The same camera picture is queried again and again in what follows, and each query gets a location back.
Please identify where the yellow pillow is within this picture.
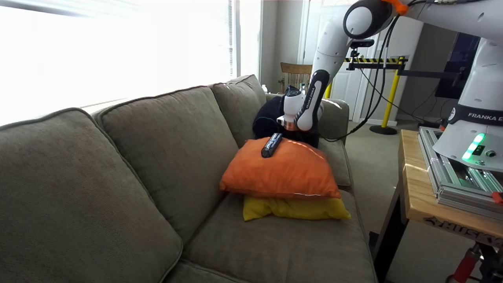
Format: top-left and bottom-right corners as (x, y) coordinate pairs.
(240, 196), (352, 224)

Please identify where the yellow and black stand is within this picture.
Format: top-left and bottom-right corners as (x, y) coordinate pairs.
(345, 54), (410, 137)

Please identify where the grey-brown fabric sofa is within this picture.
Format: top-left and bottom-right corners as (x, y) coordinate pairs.
(0, 75), (380, 283)

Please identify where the wooden chair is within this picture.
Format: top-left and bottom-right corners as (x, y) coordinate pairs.
(278, 62), (316, 95)

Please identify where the orange pillow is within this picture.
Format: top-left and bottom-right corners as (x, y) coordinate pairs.
(218, 136), (344, 202)

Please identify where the red clamp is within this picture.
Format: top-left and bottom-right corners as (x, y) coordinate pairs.
(448, 246), (481, 283)

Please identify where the white door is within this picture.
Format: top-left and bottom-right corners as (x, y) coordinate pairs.
(301, 0), (424, 125)

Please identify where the wooden table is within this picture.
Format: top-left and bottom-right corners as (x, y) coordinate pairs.
(374, 130), (503, 283)

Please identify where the black remote control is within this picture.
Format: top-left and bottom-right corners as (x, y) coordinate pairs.
(259, 131), (284, 159)

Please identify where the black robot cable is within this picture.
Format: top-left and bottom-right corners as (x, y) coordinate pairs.
(334, 15), (402, 144)

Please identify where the navy pillow with teal piping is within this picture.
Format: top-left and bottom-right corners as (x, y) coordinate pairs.
(251, 93), (322, 150)

